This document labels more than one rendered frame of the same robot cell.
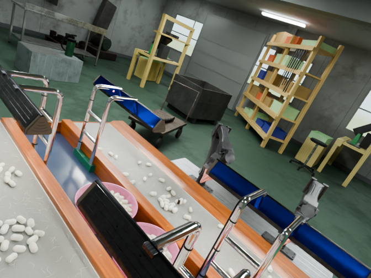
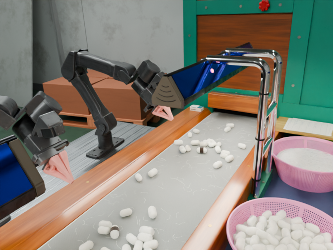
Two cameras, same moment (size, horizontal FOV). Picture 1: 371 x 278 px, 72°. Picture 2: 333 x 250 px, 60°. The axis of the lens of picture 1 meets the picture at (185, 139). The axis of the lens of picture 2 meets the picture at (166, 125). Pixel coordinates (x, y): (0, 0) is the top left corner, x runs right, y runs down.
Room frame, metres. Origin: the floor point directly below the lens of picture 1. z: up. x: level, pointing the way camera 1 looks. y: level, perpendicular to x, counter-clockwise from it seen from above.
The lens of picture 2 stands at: (1.02, 0.47, 1.25)
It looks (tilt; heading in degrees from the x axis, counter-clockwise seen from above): 22 degrees down; 267
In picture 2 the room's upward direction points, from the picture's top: 2 degrees counter-clockwise
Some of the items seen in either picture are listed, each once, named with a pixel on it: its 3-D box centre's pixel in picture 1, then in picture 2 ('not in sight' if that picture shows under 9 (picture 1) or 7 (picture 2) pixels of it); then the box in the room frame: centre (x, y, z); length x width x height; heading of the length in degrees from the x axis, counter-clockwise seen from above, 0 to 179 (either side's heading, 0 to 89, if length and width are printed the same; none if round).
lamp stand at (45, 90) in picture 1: (26, 127); not in sight; (0.98, 0.67, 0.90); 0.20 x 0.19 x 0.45; 55
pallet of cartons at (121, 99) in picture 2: not in sight; (109, 97); (1.55, -3.02, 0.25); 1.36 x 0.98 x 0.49; 150
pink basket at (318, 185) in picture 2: not in sight; (309, 164); (0.49, -0.39, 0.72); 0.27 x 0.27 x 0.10
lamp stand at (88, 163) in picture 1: (105, 127); not in sight; (1.30, 0.44, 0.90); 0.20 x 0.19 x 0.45; 55
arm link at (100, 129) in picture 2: not in sight; (105, 126); (1.24, -0.73, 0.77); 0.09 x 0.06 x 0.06; 64
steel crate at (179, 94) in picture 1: (197, 100); not in sight; (5.81, 0.08, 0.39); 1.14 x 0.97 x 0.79; 145
